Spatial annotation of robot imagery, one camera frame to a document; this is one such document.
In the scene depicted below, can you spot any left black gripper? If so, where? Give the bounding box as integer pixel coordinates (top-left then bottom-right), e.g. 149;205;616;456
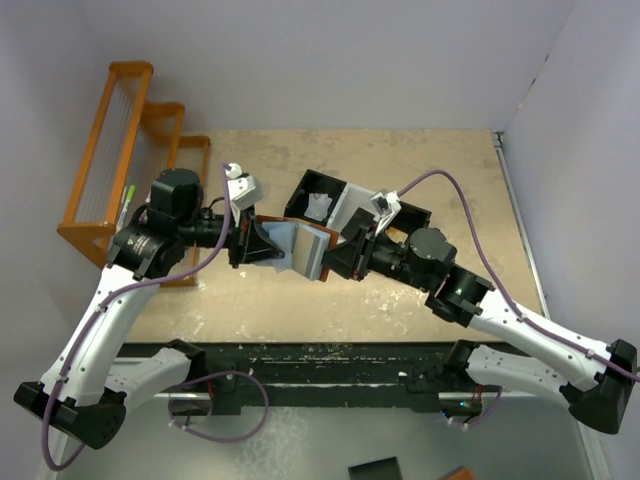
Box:
177;201;284;268

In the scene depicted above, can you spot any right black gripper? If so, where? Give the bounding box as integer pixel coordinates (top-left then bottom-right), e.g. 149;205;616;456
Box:
314;220;432;292

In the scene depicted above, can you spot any brown leather card holder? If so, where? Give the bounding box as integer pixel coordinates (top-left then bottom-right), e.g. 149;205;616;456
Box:
254;215;339;282

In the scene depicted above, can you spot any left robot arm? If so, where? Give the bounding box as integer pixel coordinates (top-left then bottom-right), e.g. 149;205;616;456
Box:
14;164;284;450

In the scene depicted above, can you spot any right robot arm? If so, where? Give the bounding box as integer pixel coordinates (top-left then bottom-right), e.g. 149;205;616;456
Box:
323;227;638;435

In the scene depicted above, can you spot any black card in tray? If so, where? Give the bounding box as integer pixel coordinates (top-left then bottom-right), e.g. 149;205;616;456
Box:
341;208;375;239

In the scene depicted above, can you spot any gold card in tray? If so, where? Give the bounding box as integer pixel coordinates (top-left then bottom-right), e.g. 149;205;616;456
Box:
386;228;408;243

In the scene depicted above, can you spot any silver item in tray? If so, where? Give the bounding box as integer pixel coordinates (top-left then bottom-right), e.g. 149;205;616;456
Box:
304;193;332;222

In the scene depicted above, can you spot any black and white organizer tray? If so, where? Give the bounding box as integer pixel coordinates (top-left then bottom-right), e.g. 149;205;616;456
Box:
284;170;431;244

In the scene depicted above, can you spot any green marker pen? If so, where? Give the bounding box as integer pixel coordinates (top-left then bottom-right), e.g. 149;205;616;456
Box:
116;184;136;232

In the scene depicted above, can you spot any orange wooden tiered rack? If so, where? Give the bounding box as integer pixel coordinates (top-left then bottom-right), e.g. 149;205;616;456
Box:
57;60;211;268

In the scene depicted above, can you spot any black box at bottom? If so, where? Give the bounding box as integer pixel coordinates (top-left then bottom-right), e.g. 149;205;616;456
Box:
348;457;403;480

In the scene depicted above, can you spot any orange object at bottom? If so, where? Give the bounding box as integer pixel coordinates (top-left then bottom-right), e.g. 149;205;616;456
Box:
439;467;475;480

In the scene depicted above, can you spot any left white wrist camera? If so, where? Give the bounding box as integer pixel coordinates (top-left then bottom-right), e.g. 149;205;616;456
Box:
225;163;264;210

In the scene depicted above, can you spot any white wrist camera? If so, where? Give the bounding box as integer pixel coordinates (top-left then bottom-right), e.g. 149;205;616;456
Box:
225;163;264;210
370;190;401;236

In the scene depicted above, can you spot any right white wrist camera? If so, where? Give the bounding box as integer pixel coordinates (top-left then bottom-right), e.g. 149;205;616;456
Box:
370;190;401;236

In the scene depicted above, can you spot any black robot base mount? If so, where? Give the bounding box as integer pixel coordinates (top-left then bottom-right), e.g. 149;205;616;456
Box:
119;342;501;416

